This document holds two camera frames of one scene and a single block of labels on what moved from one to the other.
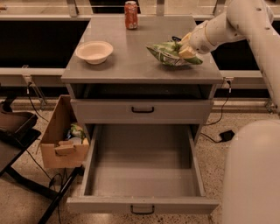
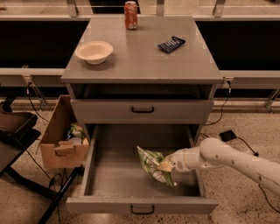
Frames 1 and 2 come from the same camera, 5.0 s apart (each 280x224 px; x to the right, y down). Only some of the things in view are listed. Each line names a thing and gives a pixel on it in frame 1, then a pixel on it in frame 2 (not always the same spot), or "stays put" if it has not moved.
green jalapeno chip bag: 168,53 -> 150,159
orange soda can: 130,14 stays put
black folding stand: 17,133 stays put
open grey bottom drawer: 149,169 stays put
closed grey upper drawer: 142,111 stays put
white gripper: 199,38 -> 177,161
